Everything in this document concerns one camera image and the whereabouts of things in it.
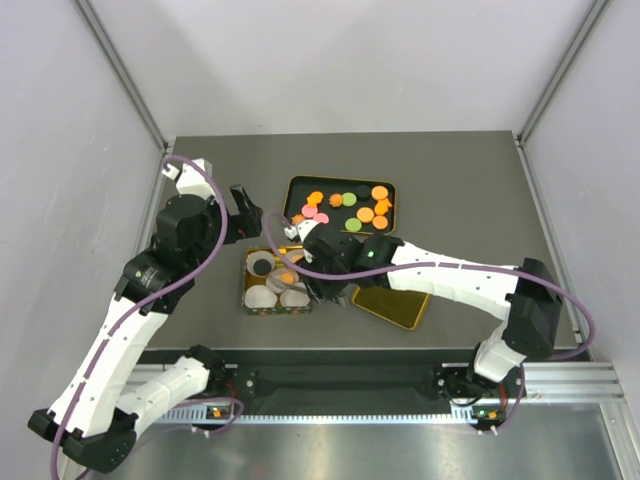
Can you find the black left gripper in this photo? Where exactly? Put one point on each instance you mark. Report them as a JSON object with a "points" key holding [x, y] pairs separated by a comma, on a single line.
{"points": [[244, 225]]}

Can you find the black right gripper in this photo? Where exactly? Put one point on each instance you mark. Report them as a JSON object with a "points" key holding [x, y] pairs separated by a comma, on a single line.
{"points": [[321, 291]]}

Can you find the orange flower cookie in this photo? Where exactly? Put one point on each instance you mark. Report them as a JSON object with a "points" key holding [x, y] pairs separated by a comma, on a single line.
{"points": [[287, 277]]}

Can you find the orange round cookie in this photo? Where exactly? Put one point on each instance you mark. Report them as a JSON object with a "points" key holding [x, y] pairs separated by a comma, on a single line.
{"points": [[380, 222], [365, 215], [379, 193]]}

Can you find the orange spiky cookie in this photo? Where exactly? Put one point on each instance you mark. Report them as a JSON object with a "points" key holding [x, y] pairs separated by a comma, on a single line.
{"points": [[335, 200]]}

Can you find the black sandwich cookie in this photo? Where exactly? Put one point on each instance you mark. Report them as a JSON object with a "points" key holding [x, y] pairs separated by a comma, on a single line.
{"points": [[261, 268]]}

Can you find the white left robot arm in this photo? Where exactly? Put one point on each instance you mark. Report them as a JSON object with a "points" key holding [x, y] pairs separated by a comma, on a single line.
{"points": [[94, 423]]}

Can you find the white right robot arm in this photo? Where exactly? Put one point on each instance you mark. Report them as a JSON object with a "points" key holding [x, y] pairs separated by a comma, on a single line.
{"points": [[520, 297]]}

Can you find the green round cookie lower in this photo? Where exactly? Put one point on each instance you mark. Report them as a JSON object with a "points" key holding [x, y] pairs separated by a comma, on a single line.
{"points": [[353, 225]]}

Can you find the green round cookie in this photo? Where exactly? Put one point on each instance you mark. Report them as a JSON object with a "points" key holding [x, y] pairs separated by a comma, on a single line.
{"points": [[353, 225], [349, 199]]}

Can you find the pink round cookie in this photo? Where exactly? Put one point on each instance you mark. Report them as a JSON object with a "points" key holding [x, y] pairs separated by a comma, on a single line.
{"points": [[309, 211], [321, 218]]}

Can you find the orange star cookie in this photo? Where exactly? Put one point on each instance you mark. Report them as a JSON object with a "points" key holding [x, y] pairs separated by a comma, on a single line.
{"points": [[297, 219]]}

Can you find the white paper cup bottom right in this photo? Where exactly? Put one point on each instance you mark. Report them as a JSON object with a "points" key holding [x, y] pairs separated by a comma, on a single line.
{"points": [[294, 298]]}

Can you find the white paper cup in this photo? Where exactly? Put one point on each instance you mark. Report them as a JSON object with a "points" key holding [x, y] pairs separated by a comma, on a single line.
{"points": [[253, 257], [260, 297], [274, 276], [294, 298]]}

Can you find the white paper cup top left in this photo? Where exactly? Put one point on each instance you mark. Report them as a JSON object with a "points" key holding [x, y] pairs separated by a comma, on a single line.
{"points": [[253, 257]]}

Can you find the white paper cup centre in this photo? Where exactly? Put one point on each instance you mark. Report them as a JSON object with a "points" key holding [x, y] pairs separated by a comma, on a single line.
{"points": [[274, 276]]}

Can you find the black rectangular tray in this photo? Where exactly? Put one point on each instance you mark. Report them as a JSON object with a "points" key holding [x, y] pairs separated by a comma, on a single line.
{"points": [[355, 205]]}

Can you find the gold square cookie tin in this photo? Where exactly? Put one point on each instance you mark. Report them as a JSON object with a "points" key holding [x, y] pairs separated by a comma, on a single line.
{"points": [[250, 280]]}

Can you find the green round cookie upper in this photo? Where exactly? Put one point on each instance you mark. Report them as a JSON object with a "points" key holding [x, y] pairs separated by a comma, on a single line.
{"points": [[349, 199]]}

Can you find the orange bird cookie left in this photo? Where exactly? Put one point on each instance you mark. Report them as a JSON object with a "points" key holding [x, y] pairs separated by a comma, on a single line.
{"points": [[314, 199]]}

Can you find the orange bird cookie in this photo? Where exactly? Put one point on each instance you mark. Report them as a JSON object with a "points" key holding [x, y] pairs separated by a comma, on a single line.
{"points": [[382, 207], [314, 199]]}

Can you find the orange bird cookie right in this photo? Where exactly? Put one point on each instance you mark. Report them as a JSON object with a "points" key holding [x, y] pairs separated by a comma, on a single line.
{"points": [[382, 207]]}

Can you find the black round cookie on tray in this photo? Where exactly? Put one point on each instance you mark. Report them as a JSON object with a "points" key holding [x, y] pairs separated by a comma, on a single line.
{"points": [[363, 192]]}

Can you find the white paper cup bottom left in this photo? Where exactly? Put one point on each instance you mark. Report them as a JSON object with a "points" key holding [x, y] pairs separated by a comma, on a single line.
{"points": [[260, 297]]}

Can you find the gold square tin lid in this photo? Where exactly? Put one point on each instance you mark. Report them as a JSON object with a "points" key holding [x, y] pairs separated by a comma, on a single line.
{"points": [[404, 309]]}

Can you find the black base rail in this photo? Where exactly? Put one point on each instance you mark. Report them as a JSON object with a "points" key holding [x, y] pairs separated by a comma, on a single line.
{"points": [[352, 382]]}

